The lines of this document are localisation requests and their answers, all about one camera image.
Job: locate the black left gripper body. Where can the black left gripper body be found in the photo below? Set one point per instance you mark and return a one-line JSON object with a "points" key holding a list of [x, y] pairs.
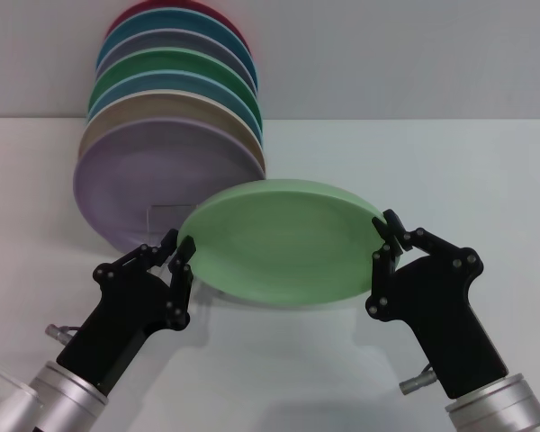
{"points": [[117, 324]]}

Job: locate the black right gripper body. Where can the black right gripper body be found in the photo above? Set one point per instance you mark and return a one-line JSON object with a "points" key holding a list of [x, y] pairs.
{"points": [[436, 324]]}

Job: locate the grey plate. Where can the grey plate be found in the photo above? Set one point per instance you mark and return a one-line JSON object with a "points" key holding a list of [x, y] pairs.
{"points": [[175, 38]]}

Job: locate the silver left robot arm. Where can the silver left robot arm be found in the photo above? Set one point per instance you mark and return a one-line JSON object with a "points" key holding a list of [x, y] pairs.
{"points": [[40, 400]]}

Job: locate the red plate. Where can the red plate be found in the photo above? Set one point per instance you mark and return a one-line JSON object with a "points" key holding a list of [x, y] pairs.
{"points": [[171, 3]]}

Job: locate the light blue plate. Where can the light blue plate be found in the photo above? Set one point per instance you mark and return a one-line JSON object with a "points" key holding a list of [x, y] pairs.
{"points": [[171, 81]]}

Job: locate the dark green plate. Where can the dark green plate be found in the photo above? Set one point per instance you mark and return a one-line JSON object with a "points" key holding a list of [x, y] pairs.
{"points": [[171, 58]]}

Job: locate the clear acrylic plate rack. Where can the clear acrylic plate rack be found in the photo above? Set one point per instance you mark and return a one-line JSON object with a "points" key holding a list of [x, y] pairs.
{"points": [[171, 206]]}

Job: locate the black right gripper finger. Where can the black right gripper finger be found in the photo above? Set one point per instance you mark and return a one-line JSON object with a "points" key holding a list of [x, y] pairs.
{"points": [[384, 265], [436, 249]]}

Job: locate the beige plate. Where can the beige plate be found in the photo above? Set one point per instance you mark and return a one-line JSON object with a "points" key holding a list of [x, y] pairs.
{"points": [[162, 105]]}

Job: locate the dark blue plate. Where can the dark blue plate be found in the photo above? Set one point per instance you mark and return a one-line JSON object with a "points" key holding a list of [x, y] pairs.
{"points": [[175, 20]]}

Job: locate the lilac plate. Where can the lilac plate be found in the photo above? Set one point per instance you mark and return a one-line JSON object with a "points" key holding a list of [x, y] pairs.
{"points": [[153, 171]]}

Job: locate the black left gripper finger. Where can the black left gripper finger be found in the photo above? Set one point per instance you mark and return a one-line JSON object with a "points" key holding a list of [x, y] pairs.
{"points": [[180, 279], [139, 258]]}

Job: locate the light green plate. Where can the light green plate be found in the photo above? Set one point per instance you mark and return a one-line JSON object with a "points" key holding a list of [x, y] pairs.
{"points": [[288, 243]]}

